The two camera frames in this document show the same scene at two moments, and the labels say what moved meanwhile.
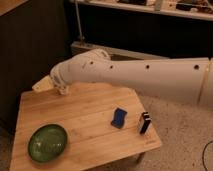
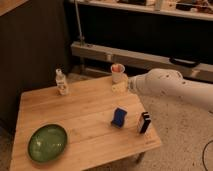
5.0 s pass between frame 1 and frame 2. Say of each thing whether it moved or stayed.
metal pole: stayed
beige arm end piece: moved
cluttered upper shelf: stayed
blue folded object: stayed
